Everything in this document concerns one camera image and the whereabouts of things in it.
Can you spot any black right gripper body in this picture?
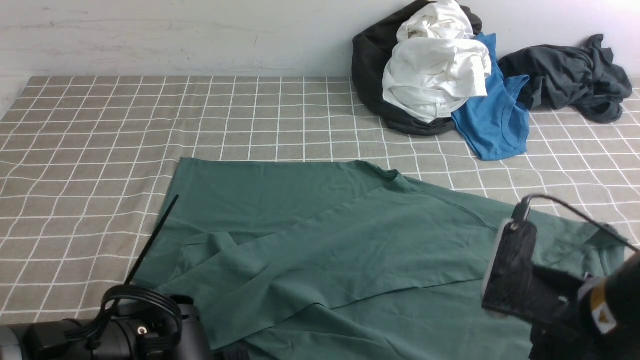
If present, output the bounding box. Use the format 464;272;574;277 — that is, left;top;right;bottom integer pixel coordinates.
481;219;588;360

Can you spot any green long-sleeved shirt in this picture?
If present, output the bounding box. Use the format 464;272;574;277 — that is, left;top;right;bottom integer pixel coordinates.
131;158;628;360

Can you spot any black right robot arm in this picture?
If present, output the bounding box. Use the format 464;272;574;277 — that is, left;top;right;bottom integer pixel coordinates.
481;219;640;360

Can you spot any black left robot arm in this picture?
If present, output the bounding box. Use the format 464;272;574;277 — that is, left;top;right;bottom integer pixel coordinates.
1;294;250;360

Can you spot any blue shirt in pile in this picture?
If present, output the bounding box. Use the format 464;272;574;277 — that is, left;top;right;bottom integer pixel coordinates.
452;33;530;161

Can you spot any dark grey crumpled garment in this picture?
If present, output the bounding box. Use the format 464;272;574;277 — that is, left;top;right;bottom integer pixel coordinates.
498;34;633;125

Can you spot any white garment in pile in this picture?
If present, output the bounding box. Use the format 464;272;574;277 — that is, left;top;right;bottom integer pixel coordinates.
382;0;492;123

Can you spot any black garment in pile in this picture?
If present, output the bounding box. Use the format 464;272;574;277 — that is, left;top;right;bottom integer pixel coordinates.
351;0;483;136

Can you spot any grey checked tablecloth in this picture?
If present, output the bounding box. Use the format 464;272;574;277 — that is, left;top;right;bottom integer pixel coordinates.
1;76;639;324

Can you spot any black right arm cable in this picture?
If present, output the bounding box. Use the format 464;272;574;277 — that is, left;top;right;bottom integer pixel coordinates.
511;194;640;253

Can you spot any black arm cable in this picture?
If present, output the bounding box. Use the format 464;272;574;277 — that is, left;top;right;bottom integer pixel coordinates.
511;194;640;253
65;284;184;353

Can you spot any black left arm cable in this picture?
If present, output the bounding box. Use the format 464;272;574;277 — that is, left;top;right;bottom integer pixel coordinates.
65;284;184;353

